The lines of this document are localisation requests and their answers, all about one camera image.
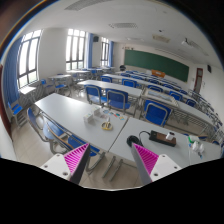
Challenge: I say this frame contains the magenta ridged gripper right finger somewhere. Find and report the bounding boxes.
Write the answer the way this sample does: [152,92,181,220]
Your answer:
[130,142,183,186]

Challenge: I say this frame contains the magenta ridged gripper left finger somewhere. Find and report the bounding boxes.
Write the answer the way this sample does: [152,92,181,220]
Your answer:
[40,142,91,185]

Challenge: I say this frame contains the white charger plug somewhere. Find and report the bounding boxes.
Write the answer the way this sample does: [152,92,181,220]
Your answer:
[166,132,175,140]

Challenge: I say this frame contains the blue chair under near desk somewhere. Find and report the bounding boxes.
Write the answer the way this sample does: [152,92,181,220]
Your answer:
[27,107,101,158]

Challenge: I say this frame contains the black power strip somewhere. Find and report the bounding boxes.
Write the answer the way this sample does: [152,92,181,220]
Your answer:
[149,131,176,147]

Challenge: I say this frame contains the near left grey desk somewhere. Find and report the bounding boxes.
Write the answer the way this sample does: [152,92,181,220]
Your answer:
[35,93,127,151]

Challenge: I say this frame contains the near right grey desk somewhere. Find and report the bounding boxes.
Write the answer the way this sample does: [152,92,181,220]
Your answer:
[108,117,222,170]

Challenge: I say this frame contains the small white box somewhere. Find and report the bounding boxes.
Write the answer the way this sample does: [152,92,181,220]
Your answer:
[83,113,94,123]

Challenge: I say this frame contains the yellow tape roll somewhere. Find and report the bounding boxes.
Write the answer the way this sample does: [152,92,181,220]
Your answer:
[101,122,112,130]

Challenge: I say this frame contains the colourful cards on table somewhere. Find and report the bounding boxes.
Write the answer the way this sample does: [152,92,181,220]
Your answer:
[101,110,124,120]

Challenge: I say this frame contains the blue chair second row right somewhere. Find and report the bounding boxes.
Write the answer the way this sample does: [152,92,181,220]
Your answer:
[144,100,171,127]

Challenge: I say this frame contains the blue chair second row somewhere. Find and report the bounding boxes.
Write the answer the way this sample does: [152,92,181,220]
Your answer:
[85,85,107,105]
[106,89,130,112]
[144,100,171,127]

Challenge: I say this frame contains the white paper box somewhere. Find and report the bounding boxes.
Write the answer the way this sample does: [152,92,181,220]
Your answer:
[93,107,101,116]

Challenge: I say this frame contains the white items at right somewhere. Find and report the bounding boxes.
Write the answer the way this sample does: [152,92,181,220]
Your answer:
[187,135,204,157]

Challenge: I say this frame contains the blue chair second row middle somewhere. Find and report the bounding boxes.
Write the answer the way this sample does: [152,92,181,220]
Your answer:
[106,89,130,112]

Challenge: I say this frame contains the blue chair second row left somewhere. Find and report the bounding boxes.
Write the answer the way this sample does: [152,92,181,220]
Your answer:
[85,85,107,105]

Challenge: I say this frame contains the second row grey desk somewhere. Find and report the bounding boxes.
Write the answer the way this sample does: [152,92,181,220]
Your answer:
[79,80,142,98]

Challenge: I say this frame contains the blue chair far left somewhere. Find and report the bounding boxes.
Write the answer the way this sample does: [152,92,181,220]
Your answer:
[8,104,24,127]

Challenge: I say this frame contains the orange lectern object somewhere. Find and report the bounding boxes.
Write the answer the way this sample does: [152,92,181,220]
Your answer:
[151,69,165,78]

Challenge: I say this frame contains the green chalkboard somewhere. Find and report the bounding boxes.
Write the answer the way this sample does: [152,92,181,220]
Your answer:
[124,50,189,82]

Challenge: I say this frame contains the red brown door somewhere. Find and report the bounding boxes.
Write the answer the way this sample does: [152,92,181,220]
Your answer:
[194,68,203,93]

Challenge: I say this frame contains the far window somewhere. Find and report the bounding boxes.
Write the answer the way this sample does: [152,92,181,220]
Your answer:
[101,37,109,66]

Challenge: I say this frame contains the left large window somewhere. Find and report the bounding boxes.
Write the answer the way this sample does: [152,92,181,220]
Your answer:
[17,30,42,89]

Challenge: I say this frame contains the blue curtain left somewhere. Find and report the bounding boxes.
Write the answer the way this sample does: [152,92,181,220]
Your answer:
[3,38,21,103]

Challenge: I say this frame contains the blue curtain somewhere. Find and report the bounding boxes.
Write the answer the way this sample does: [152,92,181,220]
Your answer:
[87,33,93,68]
[3,38,21,103]

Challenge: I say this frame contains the middle window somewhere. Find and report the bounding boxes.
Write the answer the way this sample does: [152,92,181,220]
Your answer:
[66,29,86,71]

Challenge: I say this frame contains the blue curtain middle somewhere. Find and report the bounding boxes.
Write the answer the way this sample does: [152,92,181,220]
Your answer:
[87,33,93,68]

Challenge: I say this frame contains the black coiled cable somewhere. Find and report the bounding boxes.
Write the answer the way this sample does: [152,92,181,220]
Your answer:
[125,130,152,148]

